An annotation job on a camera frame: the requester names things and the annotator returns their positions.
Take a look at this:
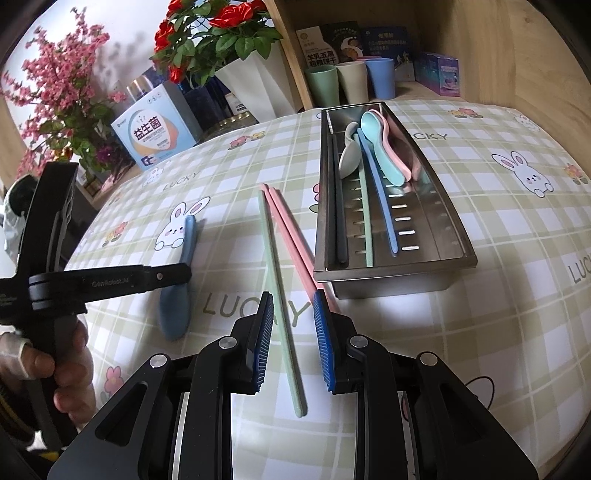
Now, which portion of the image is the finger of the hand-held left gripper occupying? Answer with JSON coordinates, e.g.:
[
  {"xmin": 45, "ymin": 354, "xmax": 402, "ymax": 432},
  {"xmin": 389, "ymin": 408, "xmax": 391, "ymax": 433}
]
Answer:
[
  {"xmin": 16, "ymin": 161, "xmax": 80, "ymax": 278},
  {"xmin": 76, "ymin": 264, "xmax": 192, "ymax": 305}
]

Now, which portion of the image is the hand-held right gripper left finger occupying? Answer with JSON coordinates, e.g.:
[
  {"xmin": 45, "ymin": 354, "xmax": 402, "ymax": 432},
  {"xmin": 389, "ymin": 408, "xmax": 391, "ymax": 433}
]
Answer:
[{"xmin": 46, "ymin": 291, "xmax": 274, "ymax": 480}]

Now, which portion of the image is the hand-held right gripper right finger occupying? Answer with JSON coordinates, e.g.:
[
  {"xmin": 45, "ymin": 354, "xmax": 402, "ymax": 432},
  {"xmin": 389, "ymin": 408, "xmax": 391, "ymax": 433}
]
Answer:
[{"xmin": 313, "ymin": 290, "xmax": 541, "ymax": 480}]

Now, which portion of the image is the green chopstick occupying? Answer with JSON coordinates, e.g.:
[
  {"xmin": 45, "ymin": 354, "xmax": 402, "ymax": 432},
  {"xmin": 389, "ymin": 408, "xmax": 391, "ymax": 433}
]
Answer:
[
  {"xmin": 257, "ymin": 190, "xmax": 306, "ymax": 418},
  {"xmin": 355, "ymin": 166, "xmax": 374, "ymax": 268}
]

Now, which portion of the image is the blue spoon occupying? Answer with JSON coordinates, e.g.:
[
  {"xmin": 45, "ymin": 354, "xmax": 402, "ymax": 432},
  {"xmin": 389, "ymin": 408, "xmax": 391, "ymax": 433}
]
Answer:
[{"xmin": 158, "ymin": 216, "xmax": 200, "ymax": 341}]

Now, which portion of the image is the pink chopstick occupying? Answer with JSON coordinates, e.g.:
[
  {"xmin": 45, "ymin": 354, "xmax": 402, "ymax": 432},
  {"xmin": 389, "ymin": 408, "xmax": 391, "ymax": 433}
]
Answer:
[
  {"xmin": 259, "ymin": 183, "xmax": 333, "ymax": 301},
  {"xmin": 269, "ymin": 186, "xmax": 342, "ymax": 315}
]

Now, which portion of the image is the blue chopstick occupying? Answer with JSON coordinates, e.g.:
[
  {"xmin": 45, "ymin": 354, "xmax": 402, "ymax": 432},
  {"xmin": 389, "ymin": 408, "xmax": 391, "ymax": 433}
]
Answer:
[{"xmin": 356, "ymin": 129, "xmax": 399, "ymax": 257}]

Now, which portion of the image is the stainless steel utensil tray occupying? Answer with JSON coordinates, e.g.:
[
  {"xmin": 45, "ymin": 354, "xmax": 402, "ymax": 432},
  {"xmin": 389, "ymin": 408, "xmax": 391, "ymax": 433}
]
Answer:
[{"xmin": 313, "ymin": 102, "xmax": 477, "ymax": 301}]

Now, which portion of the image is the beige spoon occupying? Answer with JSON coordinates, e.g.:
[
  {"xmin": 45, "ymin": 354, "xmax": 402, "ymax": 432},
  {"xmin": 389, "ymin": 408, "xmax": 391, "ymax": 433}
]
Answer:
[{"xmin": 339, "ymin": 122, "xmax": 363, "ymax": 178}]

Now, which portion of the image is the pink spoon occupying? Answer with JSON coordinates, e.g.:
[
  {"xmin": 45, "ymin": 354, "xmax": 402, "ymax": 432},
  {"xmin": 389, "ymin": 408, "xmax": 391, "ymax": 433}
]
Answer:
[{"xmin": 381, "ymin": 113, "xmax": 413, "ymax": 183}]

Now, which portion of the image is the teal spoon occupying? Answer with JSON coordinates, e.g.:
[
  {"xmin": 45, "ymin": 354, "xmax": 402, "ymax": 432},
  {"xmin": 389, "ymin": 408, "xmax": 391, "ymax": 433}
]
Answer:
[{"xmin": 360, "ymin": 111, "xmax": 407, "ymax": 185}]

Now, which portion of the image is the person's left hand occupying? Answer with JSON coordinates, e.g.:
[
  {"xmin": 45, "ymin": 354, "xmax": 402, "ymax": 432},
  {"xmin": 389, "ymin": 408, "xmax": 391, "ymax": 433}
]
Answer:
[{"xmin": 0, "ymin": 318, "xmax": 98, "ymax": 428}]

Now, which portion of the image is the black chopstick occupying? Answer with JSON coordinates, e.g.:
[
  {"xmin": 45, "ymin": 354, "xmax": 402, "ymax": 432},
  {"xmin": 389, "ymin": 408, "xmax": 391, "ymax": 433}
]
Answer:
[
  {"xmin": 325, "ymin": 136, "xmax": 339, "ymax": 266},
  {"xmin": 333, "ymin": 134, "xmax": 349, "ymax": 267}
]

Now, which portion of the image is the white and blue supplement box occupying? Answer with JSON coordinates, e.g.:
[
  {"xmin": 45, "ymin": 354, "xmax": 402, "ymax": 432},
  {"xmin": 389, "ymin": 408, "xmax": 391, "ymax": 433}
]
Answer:
[{"xmin": 111, "ymin": 84, "xmax": 204, "ymax": 172}]

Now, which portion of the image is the pink blossom artificial tree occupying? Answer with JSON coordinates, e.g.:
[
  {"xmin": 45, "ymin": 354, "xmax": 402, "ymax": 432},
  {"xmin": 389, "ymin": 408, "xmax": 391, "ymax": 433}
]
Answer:
[{"xmin": 0, "ymin": 7, "xmax": 127, "ymax": 185}]

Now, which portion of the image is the silver and blue box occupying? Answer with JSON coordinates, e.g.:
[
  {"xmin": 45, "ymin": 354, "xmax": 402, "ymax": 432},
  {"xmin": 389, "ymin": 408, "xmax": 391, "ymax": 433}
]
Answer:
[{"xmin": 126, "ymin": 69, "xmax": 167, "ymax": 100}]

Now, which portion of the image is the checked rabbit table mat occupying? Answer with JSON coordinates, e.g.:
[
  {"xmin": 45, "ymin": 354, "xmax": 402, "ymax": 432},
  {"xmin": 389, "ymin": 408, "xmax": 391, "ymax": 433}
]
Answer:
[{"xmin": 60, "ymin": 99, "xmax": 591, "ymax": 462}]

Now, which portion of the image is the gold patterned tray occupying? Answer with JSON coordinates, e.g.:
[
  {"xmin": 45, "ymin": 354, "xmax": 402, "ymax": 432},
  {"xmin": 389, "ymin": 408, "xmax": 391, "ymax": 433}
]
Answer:
[{"xmin": 203, "ymin": 115, "xmax": 259, "ymax": 137}]

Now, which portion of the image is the dark blue box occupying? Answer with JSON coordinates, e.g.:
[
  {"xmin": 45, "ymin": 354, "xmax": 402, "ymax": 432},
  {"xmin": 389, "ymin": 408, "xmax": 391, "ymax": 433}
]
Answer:
[{"xmin": 182, "ymin": 76, "xmax": 232, "ymax": 130}]

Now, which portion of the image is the white faceted vase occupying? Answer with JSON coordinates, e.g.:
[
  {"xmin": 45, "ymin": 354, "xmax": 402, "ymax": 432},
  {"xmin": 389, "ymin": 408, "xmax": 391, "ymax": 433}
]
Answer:
[{"xmin": 215, "ymin": 44, "xmax": 301, "ymax": 123}]

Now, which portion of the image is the red rose bouquet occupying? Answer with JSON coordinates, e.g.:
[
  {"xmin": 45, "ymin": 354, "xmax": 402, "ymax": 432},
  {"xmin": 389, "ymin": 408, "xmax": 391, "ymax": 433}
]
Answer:
[{"xmin": 150, "ymin": 0, "xmax": 282, "ymax": 88}]

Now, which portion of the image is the green cup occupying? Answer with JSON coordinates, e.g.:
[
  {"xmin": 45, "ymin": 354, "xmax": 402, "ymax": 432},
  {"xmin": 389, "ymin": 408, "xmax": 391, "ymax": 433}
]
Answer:
[{"xmin": 305, "ymin": 65, "xmax": 340, "ymax": 109}]

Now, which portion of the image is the beige cup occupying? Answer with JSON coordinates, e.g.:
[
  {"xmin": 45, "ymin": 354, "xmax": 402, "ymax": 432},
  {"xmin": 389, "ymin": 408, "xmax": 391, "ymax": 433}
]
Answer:
[{"xmin": 335, "ymin": 61, "xmax": 370, "ymax": 104}]

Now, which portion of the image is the blue cup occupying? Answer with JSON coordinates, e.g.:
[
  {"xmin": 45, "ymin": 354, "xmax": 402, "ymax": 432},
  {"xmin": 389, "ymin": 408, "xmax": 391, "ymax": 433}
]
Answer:
[{"xmin": 365, "ymin": 58, "xmax": 398, "ymax": 100}]

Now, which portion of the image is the wooden shelf unit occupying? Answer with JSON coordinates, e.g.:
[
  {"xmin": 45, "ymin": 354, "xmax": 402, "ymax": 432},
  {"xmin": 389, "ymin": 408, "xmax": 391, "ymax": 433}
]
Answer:
[{"xmin": 263, "ymin": 0, "xmax": 591, "ymax": 121}]

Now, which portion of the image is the purple box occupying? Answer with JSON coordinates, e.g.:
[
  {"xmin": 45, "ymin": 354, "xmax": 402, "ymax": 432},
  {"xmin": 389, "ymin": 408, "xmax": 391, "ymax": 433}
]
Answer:
[{"xmin": 413, "ymin": 52, "xmax": 461, "ymax": 97}]

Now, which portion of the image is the white and green box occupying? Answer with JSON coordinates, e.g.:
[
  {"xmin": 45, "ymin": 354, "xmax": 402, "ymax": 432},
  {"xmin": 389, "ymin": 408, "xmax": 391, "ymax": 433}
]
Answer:
[{"xmin": 295, "ymin": 25, "xmax": 338, "ymax": 70}]

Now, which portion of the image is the dark illustrated box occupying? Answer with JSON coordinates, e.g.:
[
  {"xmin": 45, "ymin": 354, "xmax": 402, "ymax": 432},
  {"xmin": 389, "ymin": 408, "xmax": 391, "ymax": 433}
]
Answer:
[{"xmin": 321, "ymin": 21, "xmax": 363, "ymax": 65}]

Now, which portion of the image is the blue illustrated box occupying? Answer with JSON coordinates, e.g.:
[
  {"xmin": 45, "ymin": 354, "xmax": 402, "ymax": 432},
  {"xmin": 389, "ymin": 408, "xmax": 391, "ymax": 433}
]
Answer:
[{"xmin": 360, "ymin": 25, "xmax": 411, "ymax": 79}]

